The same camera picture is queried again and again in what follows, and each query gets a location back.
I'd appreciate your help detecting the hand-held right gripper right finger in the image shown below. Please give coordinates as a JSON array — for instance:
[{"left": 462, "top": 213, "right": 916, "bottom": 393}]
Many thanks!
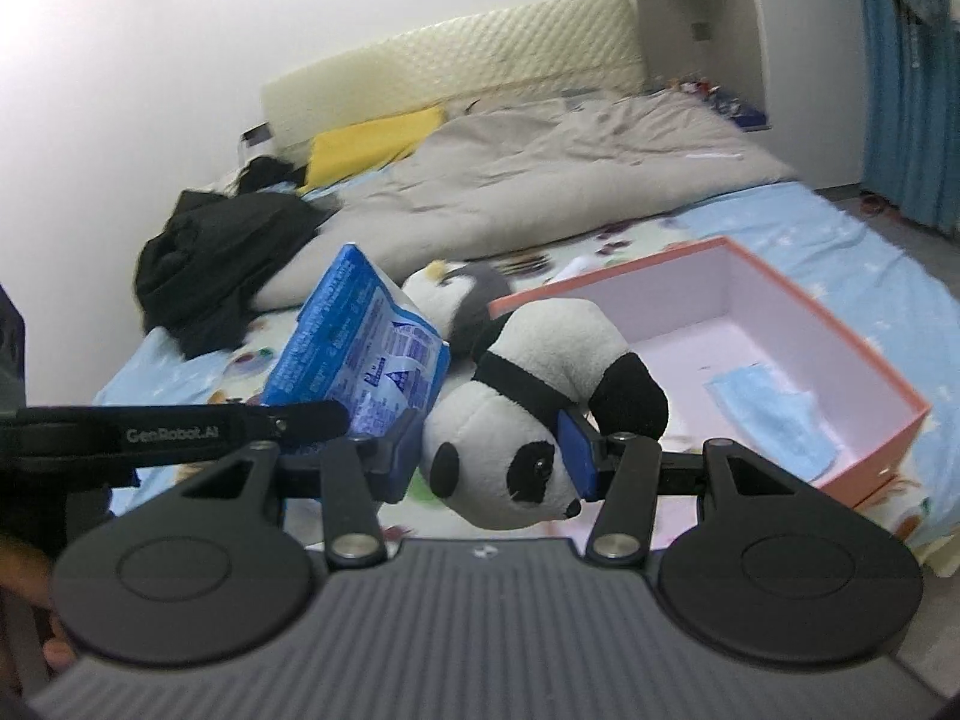
[{"left": 559, "top": 405, "right": 797, "bottom": 563}]

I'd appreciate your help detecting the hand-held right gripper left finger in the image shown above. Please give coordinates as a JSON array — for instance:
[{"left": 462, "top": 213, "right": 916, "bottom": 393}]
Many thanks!
[{"left": 180, "top": 409, "right": 425, "bottom": 567}]

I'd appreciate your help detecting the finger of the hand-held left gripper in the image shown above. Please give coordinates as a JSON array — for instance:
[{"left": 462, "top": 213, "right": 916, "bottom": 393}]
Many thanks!
[{"left": 225, "top": 400, "right": 351, "bottom": 442}]

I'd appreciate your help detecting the blue plastic tissue pack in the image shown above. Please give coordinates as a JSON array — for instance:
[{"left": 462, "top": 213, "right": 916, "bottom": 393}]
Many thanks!
[{"left": 260, "top": 244, "right": 451, "bottom": 440}]

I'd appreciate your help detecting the panda plush toy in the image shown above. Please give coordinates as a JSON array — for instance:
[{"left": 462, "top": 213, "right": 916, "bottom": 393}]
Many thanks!
[{"left": 420, "top": 298, "right": 670, "bottom": 530}]

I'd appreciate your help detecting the orange cardboard box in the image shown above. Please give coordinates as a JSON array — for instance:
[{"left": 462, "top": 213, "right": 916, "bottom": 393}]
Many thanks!
[{"left": 487, "top": 236, "right": 932, "bottom": 511}]

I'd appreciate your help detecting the person's left hand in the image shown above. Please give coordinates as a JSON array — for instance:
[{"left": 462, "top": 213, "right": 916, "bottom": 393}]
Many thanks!
[{"left": 0, "top": 532, "right": 77, "bottom": 674}]

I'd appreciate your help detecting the grey white penguin plush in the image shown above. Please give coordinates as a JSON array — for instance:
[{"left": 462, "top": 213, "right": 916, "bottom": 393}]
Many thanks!
[{"left": 403, "top": 259, "right": 515, "bottom": 361}]

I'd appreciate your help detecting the blue face mask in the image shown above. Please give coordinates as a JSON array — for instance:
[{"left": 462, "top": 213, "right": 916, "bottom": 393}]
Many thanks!
[{"left": 703, "top": 364, "right": 839, "bottom": 477}]

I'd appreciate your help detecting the black clothes pile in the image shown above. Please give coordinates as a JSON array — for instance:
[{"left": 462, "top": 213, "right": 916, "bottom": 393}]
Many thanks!
[{"left": 133, "top": 156, "right": 338, "bottom": 361}]

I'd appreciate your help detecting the yellow pillow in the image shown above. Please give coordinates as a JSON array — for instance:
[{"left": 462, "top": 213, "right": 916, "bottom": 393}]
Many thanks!
[{"left": 300, "top": 106, "right": 447, "bottom": 196}]

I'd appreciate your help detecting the grey duvet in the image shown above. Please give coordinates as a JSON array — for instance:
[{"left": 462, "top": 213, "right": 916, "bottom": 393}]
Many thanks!
[{"left": 251, "top": 94, "right": 796, "bottom": 312}]

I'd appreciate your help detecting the light blue bed sheet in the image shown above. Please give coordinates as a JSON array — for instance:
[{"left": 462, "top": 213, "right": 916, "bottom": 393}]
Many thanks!
[{"left": 94, "top": 180, "right": 960, "bottom": 563}]

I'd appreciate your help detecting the pile of small trinkets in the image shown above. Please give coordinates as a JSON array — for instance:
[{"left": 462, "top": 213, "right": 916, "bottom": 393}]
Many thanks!
[{"left": 645, "top": 75, "right": 772, "bottom": 132}]

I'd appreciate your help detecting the cream quilted headboard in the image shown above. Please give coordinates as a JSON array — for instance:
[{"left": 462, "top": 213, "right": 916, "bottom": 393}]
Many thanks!
[{"left": 261, "top": 0, "right": 646, "bottom": 166}]

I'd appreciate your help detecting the blue curtain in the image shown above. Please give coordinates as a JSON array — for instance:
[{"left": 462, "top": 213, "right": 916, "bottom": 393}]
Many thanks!
[{"left": 855, "top": 0, "right": 960, "bottom": 233}]

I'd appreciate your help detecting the white wardrobe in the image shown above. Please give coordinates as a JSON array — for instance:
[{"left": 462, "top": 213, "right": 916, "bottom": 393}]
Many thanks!
[{"left": 626, "top": 0, "right": 871, "bottom": 192}]

